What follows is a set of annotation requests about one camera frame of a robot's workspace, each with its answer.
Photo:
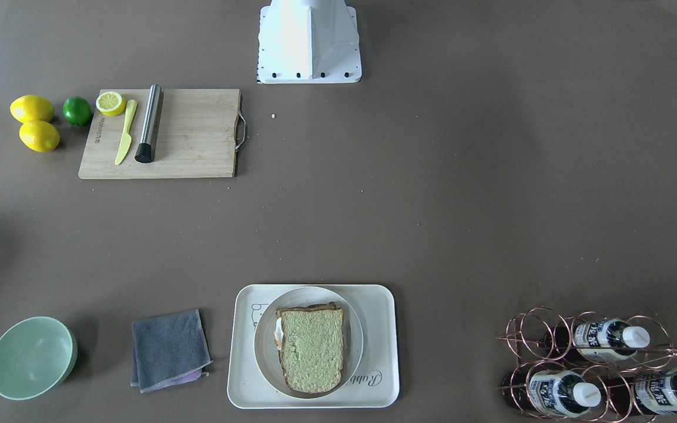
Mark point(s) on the bread slice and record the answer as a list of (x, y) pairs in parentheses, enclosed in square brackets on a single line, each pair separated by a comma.
[(312, 358), (314, 307)]

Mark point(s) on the white round plate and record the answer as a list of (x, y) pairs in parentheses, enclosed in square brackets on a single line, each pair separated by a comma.
[(267, 356)]

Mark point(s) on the cream rabbit tray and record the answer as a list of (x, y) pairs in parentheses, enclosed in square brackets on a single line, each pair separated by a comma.
[(375, 384)]

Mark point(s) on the bread slice on plate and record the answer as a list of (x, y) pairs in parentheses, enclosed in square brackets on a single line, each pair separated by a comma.
[(314, 307)]

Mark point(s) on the fried egg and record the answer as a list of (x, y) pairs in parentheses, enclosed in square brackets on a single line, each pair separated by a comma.
[(278, 334)]

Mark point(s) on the wooden cutting board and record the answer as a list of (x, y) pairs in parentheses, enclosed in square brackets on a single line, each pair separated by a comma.
[(195, 137)]

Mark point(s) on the grey folded cloth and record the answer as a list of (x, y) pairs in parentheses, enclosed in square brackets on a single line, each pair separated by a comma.
[(168, 350)]

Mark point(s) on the yellow plastic knife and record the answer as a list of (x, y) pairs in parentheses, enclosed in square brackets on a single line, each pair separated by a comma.
[(126, 138)]

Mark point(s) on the half cut lemon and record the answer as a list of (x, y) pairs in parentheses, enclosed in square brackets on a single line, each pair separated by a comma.
[(111, 103)]

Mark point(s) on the green lime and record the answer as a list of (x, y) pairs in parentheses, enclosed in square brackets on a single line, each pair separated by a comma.
[(77, 111)]

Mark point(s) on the lower bottle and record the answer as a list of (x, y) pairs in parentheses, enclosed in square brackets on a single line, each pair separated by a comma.
[(550, 393), (648, 394)]

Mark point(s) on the upper bottle in rack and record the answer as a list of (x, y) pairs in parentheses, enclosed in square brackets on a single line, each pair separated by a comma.
[(609, 340)]

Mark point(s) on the lower yellow lemon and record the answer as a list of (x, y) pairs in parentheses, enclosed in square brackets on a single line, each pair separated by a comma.
[(39, 136)]

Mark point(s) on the yellow lemon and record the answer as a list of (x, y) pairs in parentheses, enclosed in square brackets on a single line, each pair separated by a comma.
[(30, 108), (39, 136)]

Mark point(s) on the upper yellow lemon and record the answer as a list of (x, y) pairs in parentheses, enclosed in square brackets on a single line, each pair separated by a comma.
[(30, 108)]

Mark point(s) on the green bowl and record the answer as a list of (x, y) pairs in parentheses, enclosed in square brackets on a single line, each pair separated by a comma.
[(36, 355)]

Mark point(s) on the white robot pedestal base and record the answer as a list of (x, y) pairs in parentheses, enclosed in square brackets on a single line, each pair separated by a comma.
[(308, 42)]

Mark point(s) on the copper wire bottle rack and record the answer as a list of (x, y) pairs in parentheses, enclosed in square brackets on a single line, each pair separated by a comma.
[(590, 368)]

